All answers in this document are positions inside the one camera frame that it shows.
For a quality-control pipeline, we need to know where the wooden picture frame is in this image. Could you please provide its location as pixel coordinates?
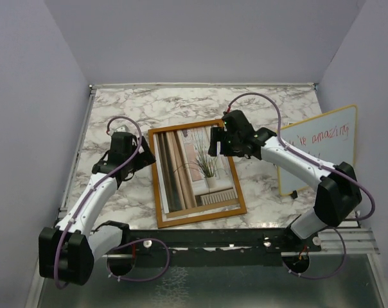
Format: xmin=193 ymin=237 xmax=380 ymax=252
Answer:
xmin=148 ymin=119 xmax=247 ymax=229

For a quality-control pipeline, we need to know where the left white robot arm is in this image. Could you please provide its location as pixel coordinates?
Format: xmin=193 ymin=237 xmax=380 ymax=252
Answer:
xmin=39 ymin=132 xmax=155 ymax=286

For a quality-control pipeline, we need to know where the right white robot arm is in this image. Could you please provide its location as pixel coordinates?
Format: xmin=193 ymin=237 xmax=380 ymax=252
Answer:
xmin=208 ymin=110 xmax=362 ymax=251

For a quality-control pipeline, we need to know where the yellow rimmed whiteboard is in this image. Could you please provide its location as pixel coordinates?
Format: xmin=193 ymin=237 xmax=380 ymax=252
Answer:
xmin=277 ymin=104 xmax=358 ymax=197

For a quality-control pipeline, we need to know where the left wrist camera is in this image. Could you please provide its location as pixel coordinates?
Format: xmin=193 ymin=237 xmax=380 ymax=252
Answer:
xmin=115 ymin=124 xmax=130 ymax=132

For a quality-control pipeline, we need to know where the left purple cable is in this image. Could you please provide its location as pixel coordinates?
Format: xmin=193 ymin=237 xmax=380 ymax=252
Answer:
xmin=53 ymin=115 xmax=171 ymax=289

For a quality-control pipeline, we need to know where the purple cable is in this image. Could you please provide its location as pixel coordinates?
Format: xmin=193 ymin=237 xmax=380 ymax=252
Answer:
xmin=53 ymin=115 xmax=171 ymax=289
xmin=225 ymin=92 xmax=375 ymax=279

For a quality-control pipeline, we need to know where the black mounting base plate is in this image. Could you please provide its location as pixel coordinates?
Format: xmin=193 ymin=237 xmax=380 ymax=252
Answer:
xmin=106 ymin=221 xmax=321 ymax=268

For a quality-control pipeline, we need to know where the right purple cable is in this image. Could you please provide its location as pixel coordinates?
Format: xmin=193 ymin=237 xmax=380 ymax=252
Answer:
xmin=225 ymin=92 xmax=375 ymax=279

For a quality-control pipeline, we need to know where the aluminium rail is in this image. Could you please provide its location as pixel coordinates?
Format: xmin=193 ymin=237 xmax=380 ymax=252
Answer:
xmin=319 ymin=228 xmax=380 ymax=255

